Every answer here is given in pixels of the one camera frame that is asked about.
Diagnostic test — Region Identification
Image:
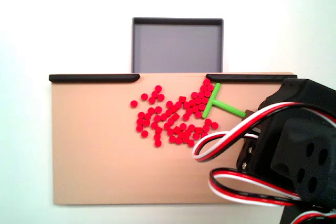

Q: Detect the green T pusher brown block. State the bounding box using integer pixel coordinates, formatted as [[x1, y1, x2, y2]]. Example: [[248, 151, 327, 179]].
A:
[[202, 82, 261, 133]]

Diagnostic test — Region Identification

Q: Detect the grey tray container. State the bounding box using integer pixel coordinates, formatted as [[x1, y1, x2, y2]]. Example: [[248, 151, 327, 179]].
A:
[[131, 16, 225, 74]]

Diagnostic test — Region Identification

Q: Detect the beige flat board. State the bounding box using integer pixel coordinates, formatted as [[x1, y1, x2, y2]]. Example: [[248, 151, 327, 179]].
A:
[[49, 71, 299, 206]]

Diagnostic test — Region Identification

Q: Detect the black edge rail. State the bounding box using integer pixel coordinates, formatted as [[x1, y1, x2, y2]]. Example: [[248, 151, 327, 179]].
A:
[[206, 73, 298, 83], [48, 73, 141, 83]]

